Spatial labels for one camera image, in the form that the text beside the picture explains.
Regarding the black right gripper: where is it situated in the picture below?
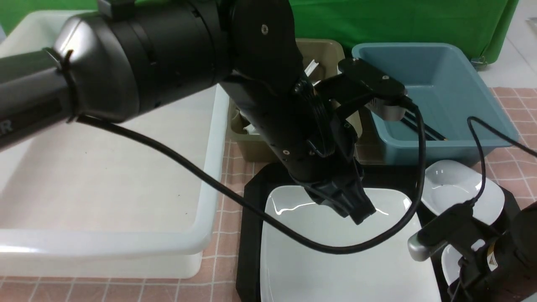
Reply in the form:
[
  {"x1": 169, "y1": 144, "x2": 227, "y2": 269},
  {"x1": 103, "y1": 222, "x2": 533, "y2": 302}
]
[{"x1": 448, "y1": 235, "x2": 516, "y2": 302}]

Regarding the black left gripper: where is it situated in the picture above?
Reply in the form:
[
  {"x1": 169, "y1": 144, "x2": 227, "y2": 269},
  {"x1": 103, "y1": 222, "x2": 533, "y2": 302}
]
[{"x1": 294, "y1": 122, "x2": 376, "y2": 225}]

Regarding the white oval bowl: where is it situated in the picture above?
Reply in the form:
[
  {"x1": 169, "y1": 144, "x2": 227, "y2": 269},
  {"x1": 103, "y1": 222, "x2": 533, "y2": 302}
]
[
  {"x1": 422, "y1": 160, "x2": 505, "y2": 225},
  {"x1": 441, "y1": 245, "x2": 462, "y2": 286}
]

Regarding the white square plate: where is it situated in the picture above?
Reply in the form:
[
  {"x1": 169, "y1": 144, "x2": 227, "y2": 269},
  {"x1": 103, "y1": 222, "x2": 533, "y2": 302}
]
[{"x1": 260, "y1": 185, "x2": 441, "y2": 302}]

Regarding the black chopstick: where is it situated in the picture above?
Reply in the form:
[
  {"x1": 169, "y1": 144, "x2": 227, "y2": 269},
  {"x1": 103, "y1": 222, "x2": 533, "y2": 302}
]
[{"x1": 401, "y1": 117, "x2": 448, "y2": 141}]

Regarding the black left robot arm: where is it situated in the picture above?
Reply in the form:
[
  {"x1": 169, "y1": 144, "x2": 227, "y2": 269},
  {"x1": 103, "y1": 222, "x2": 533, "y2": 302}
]
[{"x1": 1, "y1": 0, "x2": 376, "y2": 224}]

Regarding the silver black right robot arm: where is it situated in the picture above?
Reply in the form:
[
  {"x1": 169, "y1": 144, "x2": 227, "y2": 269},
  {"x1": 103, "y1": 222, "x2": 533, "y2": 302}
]
[{"x1": 448, "y1": 204, "x2": 537, "y2": 302}]

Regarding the olive green plastic bin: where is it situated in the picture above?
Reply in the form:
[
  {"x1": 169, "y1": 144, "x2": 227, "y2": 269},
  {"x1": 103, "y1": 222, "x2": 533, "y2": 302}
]
[{"x1": 227, "y1": 38, "x2": 345, "y2": 163}]

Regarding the blue plastic bin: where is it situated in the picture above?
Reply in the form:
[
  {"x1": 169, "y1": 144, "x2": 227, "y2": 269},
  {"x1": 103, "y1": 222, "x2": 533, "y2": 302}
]
[{"x1": 352, "y1": 43, "x2": 519, "y2": 166}]

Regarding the pink checkered tablecloth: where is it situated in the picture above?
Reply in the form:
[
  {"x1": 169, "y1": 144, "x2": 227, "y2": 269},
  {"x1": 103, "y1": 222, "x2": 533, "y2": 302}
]
[{"x1": 1, "y1": 87, "x2": 536, "y2": 302}]

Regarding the green cloth backdrop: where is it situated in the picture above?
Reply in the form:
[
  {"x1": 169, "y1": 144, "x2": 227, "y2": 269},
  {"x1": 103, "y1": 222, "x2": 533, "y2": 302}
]
[{"x1": 0, "y1": 0, "x2": 519, "y2": 65}]

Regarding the large white plastic bin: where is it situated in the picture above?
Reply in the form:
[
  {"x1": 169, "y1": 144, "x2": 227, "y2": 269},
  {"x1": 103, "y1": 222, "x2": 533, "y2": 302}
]
[{"x1": 0, "y1": 11, "x2": 229, "y2": 279}]

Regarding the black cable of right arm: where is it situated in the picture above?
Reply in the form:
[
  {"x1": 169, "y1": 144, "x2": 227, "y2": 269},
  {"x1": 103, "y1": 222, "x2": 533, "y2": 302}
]
[{"x1": 467, "y1": 117, "x2": 537, "y2": 206}]

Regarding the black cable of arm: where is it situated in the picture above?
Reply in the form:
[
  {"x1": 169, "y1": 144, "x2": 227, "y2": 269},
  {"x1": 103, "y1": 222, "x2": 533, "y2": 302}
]
[
  {"x1": 467, "y1": 117, "x2": 537, "y2": 206},
  {"x1": 76, "y1": 105, "x2": 427, "y2": 255}
]

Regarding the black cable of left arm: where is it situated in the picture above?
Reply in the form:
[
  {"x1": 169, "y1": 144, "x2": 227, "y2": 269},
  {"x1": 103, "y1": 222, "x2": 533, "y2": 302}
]
[{"x1": 76, "y1": 105, "x2": 427, "y2": 255}]

